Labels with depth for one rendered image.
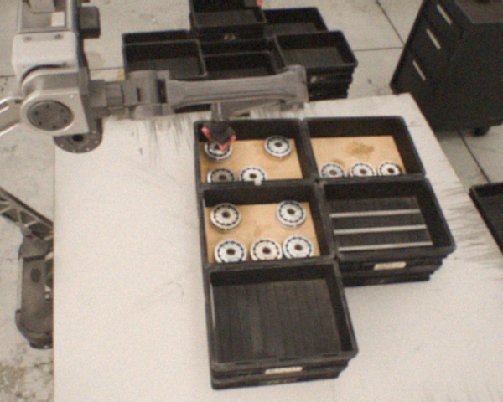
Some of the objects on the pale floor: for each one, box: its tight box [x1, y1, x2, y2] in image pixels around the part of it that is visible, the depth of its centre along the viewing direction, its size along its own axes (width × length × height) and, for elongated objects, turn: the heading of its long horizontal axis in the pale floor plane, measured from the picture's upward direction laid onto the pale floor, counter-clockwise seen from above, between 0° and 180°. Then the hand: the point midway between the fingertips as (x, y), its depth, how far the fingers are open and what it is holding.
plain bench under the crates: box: [53, 93, 503, 402], centre depth 202 cm, size 160×160×70 cm
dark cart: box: [388, 0, 503, 137], centre depth 290 cm, size 60×45×90 cm
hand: (218, 145), depth 180 cm, fingers open, 6 cm apart
